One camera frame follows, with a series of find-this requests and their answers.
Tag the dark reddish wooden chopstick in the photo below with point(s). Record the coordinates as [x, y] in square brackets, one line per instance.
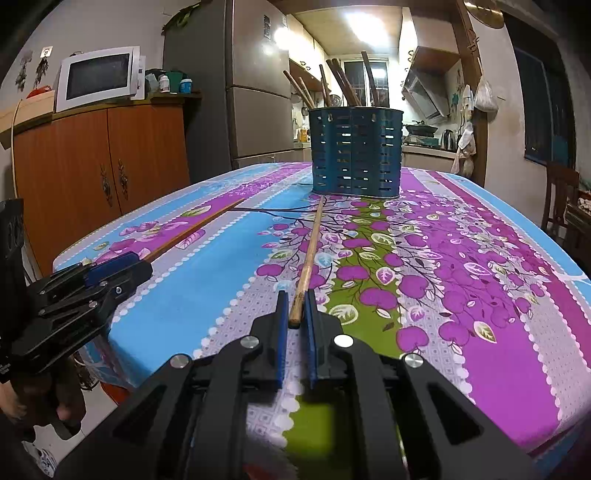
[198, 226]

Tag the orange wooden cabinet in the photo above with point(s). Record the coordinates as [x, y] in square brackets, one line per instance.
[69, 175]

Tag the beige box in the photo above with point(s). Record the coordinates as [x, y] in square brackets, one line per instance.
[27, 115]

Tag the black wok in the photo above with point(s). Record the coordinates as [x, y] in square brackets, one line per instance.
[422, 128]

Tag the dark room window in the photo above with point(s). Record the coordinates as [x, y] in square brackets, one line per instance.
[540, 110]

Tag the small white bottle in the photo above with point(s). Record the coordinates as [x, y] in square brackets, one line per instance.
[164, 84]

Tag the person's left hand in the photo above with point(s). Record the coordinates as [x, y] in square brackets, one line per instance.
[41, 397]

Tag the refrigerator sticker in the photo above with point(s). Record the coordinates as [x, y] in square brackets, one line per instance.
[267, 27]

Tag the red plastic stool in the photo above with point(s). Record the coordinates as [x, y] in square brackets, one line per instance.
[115, 394]

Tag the hanging pale bags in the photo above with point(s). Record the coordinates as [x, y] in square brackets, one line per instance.
[464, 152]

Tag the dark wooden chair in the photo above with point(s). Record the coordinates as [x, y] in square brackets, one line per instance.
[559, 194]

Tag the green item on refrigerator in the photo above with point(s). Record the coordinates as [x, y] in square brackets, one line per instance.
[182, 17]

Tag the kitchen counter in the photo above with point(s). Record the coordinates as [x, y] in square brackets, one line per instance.
[429, 159]

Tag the red object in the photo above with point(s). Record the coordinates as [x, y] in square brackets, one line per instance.
[40, 91]

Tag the gas stove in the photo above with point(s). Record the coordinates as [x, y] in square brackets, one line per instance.
[422, 139]

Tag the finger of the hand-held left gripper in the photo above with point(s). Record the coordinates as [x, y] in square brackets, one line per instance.
[113, 270]
[64, 332]

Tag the steel range hood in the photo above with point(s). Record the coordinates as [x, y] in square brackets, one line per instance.
[425, 92]

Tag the white plastic bag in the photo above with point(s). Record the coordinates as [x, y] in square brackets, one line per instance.
[485, 97]

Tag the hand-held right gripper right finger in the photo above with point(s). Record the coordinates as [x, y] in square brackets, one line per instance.
[313, 341]

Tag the blue perforated utensil holder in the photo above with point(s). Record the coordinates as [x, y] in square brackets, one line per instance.
[355, 152]

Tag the wooden wall shelf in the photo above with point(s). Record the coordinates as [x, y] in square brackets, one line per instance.
[434, 60]

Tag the white hanging cloth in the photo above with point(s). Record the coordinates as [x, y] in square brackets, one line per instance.
[467, 99]

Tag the round golden hat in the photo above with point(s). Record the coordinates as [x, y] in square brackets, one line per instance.
[485, 11]

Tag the steel kettle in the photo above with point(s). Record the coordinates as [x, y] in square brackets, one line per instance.
[448, 139]

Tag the wooden side table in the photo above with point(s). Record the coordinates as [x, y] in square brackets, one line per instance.
[579, 221]

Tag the kitchen window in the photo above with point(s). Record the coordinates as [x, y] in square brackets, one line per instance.
[382, 83]

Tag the yellow bottle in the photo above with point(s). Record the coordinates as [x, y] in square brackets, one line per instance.
[303, 135]

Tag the green container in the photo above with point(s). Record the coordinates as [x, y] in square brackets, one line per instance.
[173, 77]

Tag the pale upper kitchen cabinets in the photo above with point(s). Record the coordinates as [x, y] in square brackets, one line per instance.
[304, 50]

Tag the dark wall ornament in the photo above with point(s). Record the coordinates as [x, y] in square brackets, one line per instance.
[41, 72]
[23, 70]

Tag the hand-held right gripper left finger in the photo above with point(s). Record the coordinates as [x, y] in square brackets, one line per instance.
[279, 341]

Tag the white microwave oven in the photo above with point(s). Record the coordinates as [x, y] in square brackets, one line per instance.
[97, 76]

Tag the ceiling light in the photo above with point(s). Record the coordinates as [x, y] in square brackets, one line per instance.
[371, 23]

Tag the grey refrigerator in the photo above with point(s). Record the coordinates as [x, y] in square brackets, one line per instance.
[258, 115]

